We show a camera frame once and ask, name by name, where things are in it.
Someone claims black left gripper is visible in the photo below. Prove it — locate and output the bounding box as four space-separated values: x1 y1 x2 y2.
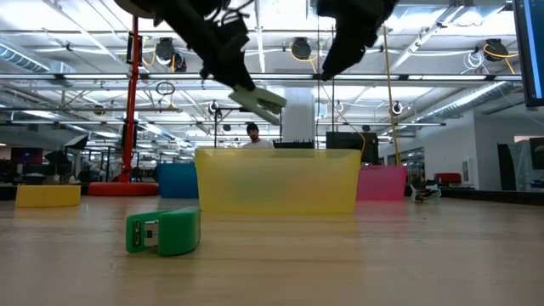
186 6 257 92

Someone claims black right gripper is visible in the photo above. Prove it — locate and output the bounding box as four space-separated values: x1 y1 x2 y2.
316 0 400 82

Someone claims mint green stapler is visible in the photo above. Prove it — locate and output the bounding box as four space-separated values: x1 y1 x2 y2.
228 84 288 127

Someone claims yellow-orange tape roll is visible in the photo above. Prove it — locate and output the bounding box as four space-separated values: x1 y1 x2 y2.
14 184 82 209

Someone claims long ceiling light bar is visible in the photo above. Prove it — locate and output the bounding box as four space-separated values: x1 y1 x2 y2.
139 72 523 82

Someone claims person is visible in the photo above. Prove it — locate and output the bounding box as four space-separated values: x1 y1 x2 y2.
241 122 275 150

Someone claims white building column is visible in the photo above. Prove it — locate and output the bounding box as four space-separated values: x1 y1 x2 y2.
282 87 316 144

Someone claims black equipment box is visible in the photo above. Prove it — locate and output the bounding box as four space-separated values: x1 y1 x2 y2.
326 130 380 166

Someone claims black low rack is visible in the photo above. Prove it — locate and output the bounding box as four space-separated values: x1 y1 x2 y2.
273 140 315 150

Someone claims blue plastic bin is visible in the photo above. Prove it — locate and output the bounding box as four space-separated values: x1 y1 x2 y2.
153 162 200 200

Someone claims yellow translucent plastic bin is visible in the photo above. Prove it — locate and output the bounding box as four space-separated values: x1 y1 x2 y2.
194 147 362 216

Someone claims pink plastic bin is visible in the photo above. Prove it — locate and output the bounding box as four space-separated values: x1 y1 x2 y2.
355 164 408 203

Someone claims red desk lamp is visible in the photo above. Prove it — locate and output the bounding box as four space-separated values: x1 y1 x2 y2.
88 0 161 197

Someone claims black studio softbox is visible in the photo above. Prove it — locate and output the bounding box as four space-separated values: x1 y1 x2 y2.
63 133 90 150

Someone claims red case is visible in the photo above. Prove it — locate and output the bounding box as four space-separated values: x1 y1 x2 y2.
433 172 462 185

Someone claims computer monitor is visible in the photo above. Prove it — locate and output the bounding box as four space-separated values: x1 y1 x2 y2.
512 0 544 108

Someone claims black ceiling cable reel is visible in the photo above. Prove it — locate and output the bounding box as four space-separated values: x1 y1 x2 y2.
291 37 313 61
155 37 188 73
484 37 511 63

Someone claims yellow hanging cable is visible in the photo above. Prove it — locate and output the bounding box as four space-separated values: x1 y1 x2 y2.
379 16 401 167

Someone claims black metal frame rig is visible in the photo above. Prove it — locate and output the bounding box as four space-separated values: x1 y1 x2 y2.
213 105 284 150

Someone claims black cable loop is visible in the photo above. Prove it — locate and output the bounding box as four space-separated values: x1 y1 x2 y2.
155 81 176 97

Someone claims silver ventilation duct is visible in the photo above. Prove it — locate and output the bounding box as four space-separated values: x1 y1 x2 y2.
424 80 515 124

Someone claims black aluminium table frame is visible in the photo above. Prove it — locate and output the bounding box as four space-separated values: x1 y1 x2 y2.
0 183 544 207

